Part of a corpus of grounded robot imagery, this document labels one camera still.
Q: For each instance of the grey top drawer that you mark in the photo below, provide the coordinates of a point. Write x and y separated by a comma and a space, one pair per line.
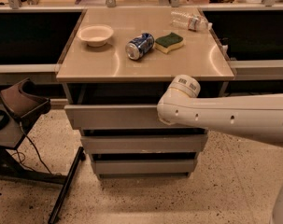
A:
115, 117

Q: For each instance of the grey drawer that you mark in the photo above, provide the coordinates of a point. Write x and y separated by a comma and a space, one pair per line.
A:
143, 144
115, 117
143, 167

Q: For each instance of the grey drawer cabinet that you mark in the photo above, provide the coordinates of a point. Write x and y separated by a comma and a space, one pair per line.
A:
106, 76

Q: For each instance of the black metal stand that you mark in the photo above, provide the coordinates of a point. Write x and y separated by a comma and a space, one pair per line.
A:
51, 157

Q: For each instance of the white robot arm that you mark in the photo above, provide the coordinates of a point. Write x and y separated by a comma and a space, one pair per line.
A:
252, 129

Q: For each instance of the grey middle drawer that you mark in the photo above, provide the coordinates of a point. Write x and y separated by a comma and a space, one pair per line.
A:
143, 144

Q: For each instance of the grey bottom drawer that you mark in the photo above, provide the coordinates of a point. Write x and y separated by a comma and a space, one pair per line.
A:
143, 167

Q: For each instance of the blue soda can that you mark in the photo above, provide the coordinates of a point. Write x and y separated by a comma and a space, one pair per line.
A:
139, 46

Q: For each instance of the white paper bowl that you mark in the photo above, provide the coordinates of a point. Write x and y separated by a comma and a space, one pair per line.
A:
95, 35

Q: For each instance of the clear plastic bottle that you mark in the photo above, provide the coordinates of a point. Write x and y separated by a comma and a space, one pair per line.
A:
189, 21

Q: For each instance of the brown cradle on stand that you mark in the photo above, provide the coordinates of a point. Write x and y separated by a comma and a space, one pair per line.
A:
22, 104

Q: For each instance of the green yellow sponge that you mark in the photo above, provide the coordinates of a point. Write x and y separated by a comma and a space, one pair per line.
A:
167, 43

